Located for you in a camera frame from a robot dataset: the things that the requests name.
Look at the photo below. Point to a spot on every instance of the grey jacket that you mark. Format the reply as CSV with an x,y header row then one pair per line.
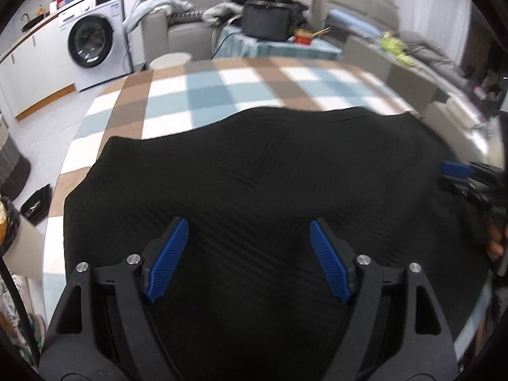
x,y
432,55

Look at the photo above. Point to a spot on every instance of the green plush item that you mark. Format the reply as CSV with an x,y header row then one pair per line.
x,y
395,47

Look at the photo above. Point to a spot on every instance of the blue pillow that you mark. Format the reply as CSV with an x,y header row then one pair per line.
x,y
353,22

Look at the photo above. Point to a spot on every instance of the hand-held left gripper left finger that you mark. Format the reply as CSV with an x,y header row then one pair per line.
x,y
168,262

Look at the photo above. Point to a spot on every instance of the pale grey garment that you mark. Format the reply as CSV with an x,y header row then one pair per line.
x,y
222,11

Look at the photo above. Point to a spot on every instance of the white round stool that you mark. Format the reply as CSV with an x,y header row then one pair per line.
x,y
170,60

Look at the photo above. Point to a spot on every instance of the grey sofa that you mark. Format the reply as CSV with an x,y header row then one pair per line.
x,y
186,39

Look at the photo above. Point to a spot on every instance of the white washing machine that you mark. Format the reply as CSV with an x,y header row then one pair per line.
x,y
103,63

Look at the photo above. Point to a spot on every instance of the teal cloth covered side table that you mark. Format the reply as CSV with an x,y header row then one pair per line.
x,y
278,49

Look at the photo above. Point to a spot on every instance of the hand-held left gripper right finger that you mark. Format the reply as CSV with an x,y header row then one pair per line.
x,y
331,266

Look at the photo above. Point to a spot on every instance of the person's right hand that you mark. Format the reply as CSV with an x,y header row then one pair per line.
x,y
496,242

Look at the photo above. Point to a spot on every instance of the red bowl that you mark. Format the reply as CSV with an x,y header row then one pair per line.
x,y
303,38

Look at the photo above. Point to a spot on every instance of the checked blanket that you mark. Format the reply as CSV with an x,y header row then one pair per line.
x,y
206,95

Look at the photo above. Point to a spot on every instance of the white cabinet with wooden trim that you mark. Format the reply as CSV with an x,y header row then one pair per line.
x,y
35,75

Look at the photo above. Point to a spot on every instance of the black knit sweater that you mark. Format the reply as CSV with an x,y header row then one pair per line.
x,y
258,174

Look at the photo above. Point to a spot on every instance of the light blue throw blanket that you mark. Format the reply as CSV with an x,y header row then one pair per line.
x,y
154,8

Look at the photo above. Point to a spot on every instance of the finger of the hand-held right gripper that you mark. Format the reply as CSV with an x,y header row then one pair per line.
x,y
456,168
456,188

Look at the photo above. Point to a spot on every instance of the beige chair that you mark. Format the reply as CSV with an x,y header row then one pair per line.
x,y
381,71

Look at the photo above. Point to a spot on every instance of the black monitor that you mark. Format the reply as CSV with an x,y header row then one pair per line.
x,y
266,22

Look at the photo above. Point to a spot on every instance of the beige trash bin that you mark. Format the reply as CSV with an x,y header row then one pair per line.
x,y
27,250

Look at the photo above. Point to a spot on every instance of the wooden chopsticks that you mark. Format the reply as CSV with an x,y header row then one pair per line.
x,y
321,31

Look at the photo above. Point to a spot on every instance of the black and white patterned pillow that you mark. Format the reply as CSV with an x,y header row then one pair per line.
x,y
190,14

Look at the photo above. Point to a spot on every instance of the black floor tray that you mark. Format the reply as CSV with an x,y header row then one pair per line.
x,y
36,205

